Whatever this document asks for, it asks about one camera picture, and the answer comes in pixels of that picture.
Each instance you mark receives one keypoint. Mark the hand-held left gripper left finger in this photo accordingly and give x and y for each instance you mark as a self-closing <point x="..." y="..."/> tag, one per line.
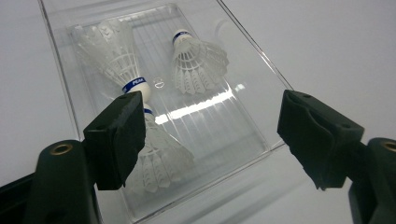
<point x="116" y="143"/>

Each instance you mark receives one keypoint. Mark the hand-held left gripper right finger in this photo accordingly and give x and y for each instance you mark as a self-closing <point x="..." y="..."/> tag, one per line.
<point x="317" y="140"/>

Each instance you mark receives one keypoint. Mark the white feather shuttlecock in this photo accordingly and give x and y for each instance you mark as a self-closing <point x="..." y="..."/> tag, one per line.
<point x="162" y="161"/>
<point x="196" y="67"/>
<point x="115" y="53"/>

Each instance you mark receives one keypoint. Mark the clear plastic tray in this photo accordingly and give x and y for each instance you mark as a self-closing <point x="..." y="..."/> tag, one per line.
<point x="218" y="124"/>

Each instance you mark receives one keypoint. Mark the white table sheet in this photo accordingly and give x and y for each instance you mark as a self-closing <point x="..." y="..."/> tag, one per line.
<point x="327" y="46"/>

